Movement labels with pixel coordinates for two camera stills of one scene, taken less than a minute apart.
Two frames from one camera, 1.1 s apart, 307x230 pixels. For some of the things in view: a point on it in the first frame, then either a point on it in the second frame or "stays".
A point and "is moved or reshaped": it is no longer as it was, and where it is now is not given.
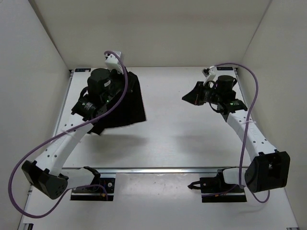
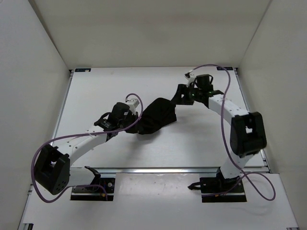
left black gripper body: x=119 y=84 → x=129 y=120
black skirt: x=129 y=109 is moved or reshaped
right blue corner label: x=225 y=68 stays
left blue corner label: x=82 y=70 stays
